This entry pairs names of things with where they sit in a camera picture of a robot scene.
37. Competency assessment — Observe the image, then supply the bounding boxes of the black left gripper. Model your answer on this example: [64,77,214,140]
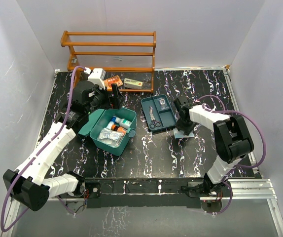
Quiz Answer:
[85,83,125,115]

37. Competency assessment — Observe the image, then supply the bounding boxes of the small white blue card packet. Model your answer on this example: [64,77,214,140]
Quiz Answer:
[173,128,194,139]

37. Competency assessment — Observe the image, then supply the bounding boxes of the blue divided tray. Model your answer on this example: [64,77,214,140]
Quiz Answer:
[141,94,177,133]

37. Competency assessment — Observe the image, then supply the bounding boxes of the green plastic medicine box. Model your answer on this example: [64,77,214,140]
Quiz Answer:
[78,107,137,156]

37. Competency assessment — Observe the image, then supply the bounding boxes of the small blue-capped bottle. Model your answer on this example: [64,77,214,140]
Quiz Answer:
[106,116,118,130]

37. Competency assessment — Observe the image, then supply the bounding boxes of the white green-label bottle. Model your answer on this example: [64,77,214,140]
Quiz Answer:
[115,117,132,129]

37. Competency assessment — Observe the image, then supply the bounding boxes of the brown orange-label bottle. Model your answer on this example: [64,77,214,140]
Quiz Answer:
[111,124,127,135]

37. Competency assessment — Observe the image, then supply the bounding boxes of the black handled scissors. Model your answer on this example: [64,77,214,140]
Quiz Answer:
[149,106,161,129]

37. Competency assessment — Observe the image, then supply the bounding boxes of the clear bag of swabs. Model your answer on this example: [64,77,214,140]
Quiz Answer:
[98,128,124,148]

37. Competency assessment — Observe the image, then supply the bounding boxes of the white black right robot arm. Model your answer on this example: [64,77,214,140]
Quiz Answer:
[174,96,254,196]

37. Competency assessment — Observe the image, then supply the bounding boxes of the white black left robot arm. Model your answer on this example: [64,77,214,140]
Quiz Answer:
[3,80,121,211]

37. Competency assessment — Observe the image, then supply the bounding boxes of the white green medicine box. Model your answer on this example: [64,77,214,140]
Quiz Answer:
[123,78,143,90]

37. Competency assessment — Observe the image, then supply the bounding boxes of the orange pill box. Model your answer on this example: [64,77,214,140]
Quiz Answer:
[104,75,123,87]

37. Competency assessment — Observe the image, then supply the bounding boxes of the orange wooden shelf rack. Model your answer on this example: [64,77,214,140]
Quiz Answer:
[60,31,157,93]

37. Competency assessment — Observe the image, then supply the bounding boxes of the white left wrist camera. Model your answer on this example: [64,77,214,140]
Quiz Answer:
[84,67,106,89]

